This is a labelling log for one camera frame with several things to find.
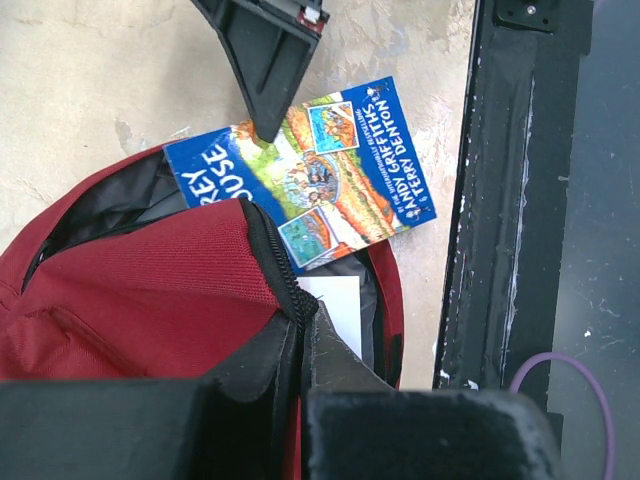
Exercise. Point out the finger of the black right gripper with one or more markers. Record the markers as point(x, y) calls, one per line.
point(269, 45)

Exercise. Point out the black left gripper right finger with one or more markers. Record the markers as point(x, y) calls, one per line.
point(356, 426)

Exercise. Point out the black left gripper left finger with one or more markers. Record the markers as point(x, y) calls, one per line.
point(232, 423)

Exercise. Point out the white coffee photo notebook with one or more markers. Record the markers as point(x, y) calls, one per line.
point(341, 297)

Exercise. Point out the blue comic paperback book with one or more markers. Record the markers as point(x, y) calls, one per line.
point(341, 174)

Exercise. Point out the red backpack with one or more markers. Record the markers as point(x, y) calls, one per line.
point(119, 278)

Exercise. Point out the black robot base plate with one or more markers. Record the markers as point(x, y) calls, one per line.
point(544, 247)

